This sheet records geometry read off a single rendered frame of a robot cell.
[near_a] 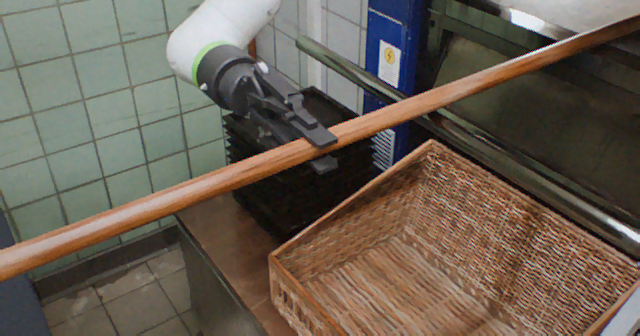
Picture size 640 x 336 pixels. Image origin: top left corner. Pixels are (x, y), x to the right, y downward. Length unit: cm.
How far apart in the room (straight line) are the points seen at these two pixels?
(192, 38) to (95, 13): 96
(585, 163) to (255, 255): 79
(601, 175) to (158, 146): 149
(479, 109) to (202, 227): 77
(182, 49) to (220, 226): 71
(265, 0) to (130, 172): 129
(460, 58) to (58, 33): 116
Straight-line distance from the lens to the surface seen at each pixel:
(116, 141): 210
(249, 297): 140
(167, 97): 210
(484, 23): 128
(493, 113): 131
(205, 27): 99
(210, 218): 162
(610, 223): 75
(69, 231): 66
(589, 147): 120
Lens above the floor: 161
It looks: 35 degrees down
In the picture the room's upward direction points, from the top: straight up
